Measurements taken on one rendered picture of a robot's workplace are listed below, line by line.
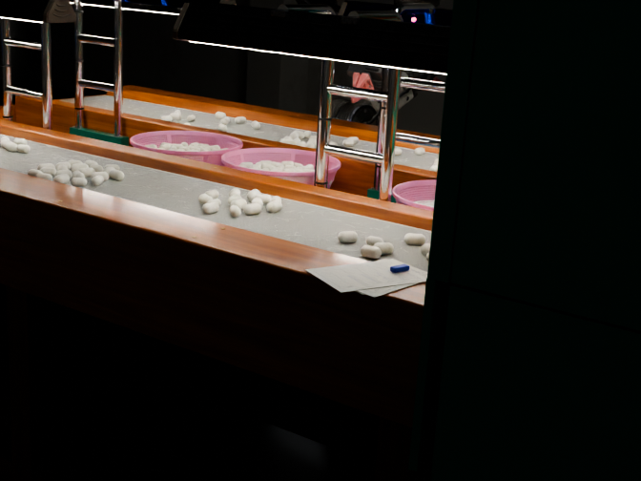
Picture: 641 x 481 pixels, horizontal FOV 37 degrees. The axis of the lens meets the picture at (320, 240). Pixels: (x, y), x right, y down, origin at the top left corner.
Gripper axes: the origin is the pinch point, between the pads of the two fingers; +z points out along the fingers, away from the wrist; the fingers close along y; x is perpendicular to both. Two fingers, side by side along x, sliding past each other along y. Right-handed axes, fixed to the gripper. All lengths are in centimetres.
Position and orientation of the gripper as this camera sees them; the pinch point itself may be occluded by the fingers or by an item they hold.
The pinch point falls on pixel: (353, 98)
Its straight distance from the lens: 260.4
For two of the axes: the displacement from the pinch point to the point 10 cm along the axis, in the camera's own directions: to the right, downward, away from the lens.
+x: 3.2, 6.0, 7.3
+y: 8.3, 2.0, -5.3
